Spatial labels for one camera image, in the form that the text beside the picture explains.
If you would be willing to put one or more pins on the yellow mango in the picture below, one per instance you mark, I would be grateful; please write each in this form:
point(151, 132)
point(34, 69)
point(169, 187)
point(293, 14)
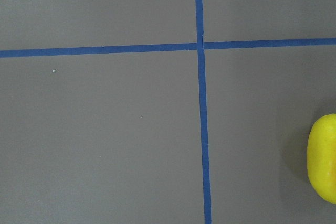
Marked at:
point(321, 157)

